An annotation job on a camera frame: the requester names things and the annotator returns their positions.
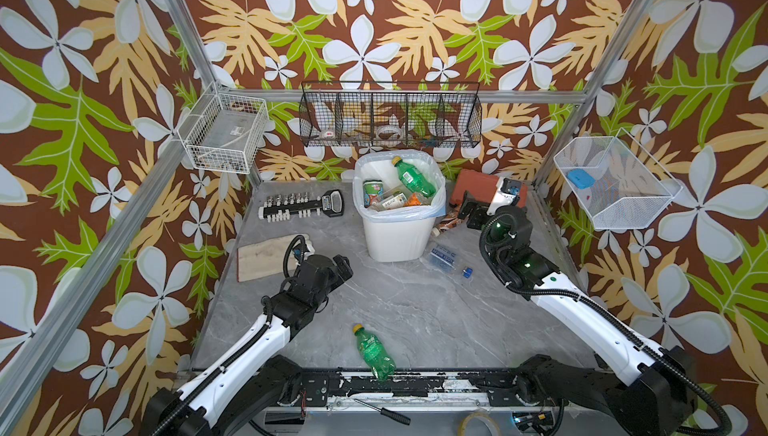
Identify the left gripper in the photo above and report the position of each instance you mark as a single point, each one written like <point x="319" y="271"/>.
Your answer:
<point x="343" y="267"/>

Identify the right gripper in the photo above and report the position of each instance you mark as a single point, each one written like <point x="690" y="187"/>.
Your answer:
<point x="475" y="214"/>

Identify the crushed blue label water bottle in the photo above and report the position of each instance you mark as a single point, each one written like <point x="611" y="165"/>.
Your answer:
<point x="448" y="261"/>

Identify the green bottle yellow cap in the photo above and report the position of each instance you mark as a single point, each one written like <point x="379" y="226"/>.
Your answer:
<point x="412" y="178"/>
<point x="374" y="353"/>

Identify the small white label bottle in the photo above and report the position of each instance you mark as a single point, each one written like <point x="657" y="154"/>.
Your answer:
<point x="392" y="201"/>

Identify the orange juice label bottle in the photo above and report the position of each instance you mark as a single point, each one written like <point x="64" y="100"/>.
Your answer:
<point x="416" y="199"/>

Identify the red label colourful bottle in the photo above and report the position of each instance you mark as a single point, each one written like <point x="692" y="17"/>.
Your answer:
<point x="372" y="191"/>

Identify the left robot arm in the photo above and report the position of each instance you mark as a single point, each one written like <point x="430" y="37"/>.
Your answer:
<point x="251" y="375"/>

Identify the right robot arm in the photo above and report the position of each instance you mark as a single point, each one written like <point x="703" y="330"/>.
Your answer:
<point x="647" y="389"/>

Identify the white plastic trash bin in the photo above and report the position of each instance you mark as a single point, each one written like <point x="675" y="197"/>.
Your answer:
<point x="397" y="241"/>

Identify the clear bin liner bag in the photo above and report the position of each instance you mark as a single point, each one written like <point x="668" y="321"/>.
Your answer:
<point x="378" y="166"/>

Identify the red plastic tool case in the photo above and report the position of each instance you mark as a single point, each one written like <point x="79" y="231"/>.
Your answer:
<point x="481" y="186"/>

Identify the brown label bottle by case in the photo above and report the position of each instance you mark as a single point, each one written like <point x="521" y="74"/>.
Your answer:
<point x="448" y="222"/>

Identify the blue object in basket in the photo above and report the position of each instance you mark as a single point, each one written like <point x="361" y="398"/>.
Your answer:
<point x="580" y="178"/>

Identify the tape roll in basket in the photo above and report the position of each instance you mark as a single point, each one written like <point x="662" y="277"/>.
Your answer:
<point x="389" y="132"/>

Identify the tape roll bottom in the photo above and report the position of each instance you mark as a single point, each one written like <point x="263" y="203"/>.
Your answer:
<point x="478" y="421"/>

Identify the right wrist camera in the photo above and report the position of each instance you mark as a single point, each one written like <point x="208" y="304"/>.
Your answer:
<point x="508" y="192"/>

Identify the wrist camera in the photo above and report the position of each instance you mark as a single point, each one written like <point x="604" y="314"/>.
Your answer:
<point x="508" y="192"/>
<point x="302" y="248"/>

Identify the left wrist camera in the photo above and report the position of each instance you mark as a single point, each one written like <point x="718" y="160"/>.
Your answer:
<point x="302" y="248"/>

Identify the black socket holder rail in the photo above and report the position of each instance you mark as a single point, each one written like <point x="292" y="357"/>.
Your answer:
<point x="281" y="208"/>

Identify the black wire wall basket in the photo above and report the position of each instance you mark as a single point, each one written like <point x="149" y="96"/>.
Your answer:
<point x="430" y="114"/>

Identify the white wire basket right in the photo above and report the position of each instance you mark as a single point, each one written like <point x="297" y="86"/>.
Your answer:
<point x="632" y="187"/>

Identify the white wire basket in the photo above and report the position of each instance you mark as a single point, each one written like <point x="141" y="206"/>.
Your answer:
<point x="221" y="132"/>
<point x="632" y="187"/>

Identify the black handled screwdriver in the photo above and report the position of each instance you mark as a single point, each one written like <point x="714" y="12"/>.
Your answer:
<point x="393" y="415"/>

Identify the white wire basket left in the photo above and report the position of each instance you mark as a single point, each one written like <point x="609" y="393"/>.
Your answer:
<point x="221" y="132"/>

